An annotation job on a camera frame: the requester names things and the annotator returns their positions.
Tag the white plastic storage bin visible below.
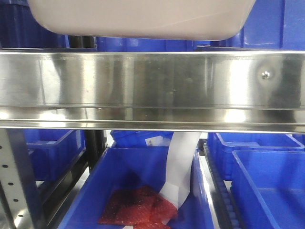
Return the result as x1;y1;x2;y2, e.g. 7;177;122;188
28;0;254;41

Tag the blue bin rear centre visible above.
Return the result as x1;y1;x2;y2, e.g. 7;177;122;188
110;130;173;148

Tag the blue bin centre lower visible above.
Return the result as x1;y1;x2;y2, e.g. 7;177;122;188
58;147;214;229

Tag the blue bin right rear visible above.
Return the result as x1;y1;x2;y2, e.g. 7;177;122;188
207;132;305;181

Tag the blue bin left lower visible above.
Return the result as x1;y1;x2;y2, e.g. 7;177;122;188
23;129;85;181

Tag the blue bin right front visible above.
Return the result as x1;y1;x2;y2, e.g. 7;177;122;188
231;150;305;229

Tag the blue bin upper right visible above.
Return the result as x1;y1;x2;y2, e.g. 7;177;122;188
195;0;305;51

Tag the dark blue bin upper left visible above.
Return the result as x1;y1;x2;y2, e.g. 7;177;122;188
0;0;70;49

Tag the perforated steel shelf upright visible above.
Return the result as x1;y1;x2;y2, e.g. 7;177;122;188
0;129;47;229

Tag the white paper strip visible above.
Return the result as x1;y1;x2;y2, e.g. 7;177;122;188
160;132;201;208

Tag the red bubble wrap bag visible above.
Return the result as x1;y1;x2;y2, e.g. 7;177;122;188
98;186;178;229

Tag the black shelf post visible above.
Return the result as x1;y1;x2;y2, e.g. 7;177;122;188
84;130;107;171

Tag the stainless steel shelf rail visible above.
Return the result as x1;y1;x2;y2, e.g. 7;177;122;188
0;48;305;133

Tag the shelf rail bolt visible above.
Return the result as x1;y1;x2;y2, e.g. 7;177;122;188
261;71;271;80

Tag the black roller track rail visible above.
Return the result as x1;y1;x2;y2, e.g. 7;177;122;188
198;139;242;229

